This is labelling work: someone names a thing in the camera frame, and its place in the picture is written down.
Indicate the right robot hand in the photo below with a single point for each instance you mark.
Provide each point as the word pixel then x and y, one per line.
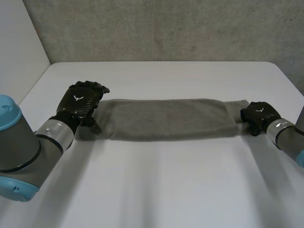
pixel 259 114

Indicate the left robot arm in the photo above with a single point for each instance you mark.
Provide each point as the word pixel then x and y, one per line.
pixel 26 152

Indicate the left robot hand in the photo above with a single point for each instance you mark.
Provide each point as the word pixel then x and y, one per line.
pixel 79 101

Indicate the grey towel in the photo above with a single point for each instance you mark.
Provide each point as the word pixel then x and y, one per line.
pixel 166 120

